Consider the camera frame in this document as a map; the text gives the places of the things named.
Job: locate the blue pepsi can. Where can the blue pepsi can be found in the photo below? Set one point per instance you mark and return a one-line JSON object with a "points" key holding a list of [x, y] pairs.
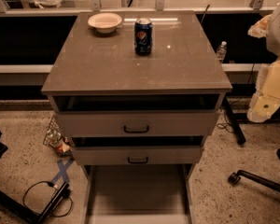
{"points": [[143, 36]]}

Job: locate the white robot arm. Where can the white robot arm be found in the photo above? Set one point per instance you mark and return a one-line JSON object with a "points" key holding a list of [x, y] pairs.
{"points": [[266, 99]]}

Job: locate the grey top drawer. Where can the grey top drawer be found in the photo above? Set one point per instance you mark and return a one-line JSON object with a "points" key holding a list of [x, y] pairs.
{"points": [[90, 124]]}

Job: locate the grey drawer cabinet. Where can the grey drawer cabinet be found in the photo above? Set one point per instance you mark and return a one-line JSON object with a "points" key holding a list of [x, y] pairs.
{"points": [[104, 74]]}

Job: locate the grey middle drawer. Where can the grey middle drawer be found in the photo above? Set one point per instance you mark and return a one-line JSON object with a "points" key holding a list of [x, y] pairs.
{"points": [[137, 150]]}

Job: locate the grey open bottom drawer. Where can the grey open bottom drawer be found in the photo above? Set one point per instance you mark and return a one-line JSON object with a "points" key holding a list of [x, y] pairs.
{"points": [[137, 194]]}

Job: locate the white paper bowl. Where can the white paper bowl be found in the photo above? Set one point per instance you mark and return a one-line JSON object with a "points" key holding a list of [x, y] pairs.
{"points": [[105, 23]]}

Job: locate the clear plastic water bottle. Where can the clear plastic water bottle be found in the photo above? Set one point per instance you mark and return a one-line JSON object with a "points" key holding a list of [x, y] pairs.
{"points": [[221, 51]]}

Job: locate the blue tape cross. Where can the blue tape cross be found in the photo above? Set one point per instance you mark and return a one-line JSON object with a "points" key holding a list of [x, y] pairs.
{"points": [[62, 173]]}

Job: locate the black table leg right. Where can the black table leg right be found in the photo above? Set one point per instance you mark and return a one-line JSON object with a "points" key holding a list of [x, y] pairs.
{"points": [[234, 123]]}

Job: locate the black office chair base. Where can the black office chair base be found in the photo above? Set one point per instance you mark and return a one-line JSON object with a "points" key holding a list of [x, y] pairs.
{"points": [[234, 178]]}

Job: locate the black stand leg left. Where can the black stand leg left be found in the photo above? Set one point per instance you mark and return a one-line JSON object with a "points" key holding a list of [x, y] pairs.
{"points": [[32, 217]]}

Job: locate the wire basket with items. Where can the wire basket with items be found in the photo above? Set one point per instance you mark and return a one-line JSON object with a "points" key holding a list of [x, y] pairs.
{"points": [[56, 141]]}

